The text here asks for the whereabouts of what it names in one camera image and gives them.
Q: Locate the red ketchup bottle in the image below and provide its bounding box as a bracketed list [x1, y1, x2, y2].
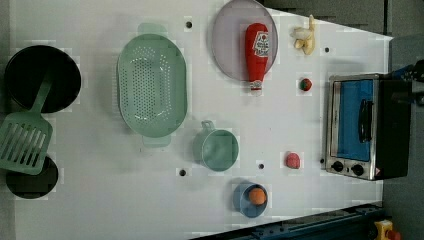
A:
[245, 23, 270, 96]

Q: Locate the grey round plate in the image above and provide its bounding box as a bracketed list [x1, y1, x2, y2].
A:
[211, 0, 278, 81]

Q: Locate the green measuring cup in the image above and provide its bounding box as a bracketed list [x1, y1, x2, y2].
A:
[193, 120, 239, 172]

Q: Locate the green oval colander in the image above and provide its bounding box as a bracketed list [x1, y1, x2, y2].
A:
[117, 23, 188, 148]

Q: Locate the orange ball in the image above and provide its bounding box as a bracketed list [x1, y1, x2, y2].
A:
[249, 188, 267, 205]

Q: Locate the blue cup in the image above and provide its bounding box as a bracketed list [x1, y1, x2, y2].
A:
[233, 181, 268, 218]

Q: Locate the pink toy fruit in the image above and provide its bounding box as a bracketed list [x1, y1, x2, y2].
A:
[285, 152, 301, 169]

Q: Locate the toy strawberry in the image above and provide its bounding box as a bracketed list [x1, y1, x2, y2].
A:
[299, 78, 313, 92]

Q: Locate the peeled toy banana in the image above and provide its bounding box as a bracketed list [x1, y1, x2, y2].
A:
[290, 15, 315, 55]

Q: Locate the black toaster oven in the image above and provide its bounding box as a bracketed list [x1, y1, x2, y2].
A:
[325, 74, 412, 181]

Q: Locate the green slotted spatula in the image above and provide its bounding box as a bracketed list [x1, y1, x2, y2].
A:
[0, 77, 53, 175]

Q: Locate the large black pot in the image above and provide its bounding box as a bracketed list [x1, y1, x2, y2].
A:
[5, 45, 82, 113]

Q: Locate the small black cup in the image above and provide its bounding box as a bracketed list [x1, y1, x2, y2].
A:
[6, 156, 59, 199]

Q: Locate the yellow red emergency button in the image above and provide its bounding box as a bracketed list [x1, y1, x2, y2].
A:
[374, 220, 402, 240]

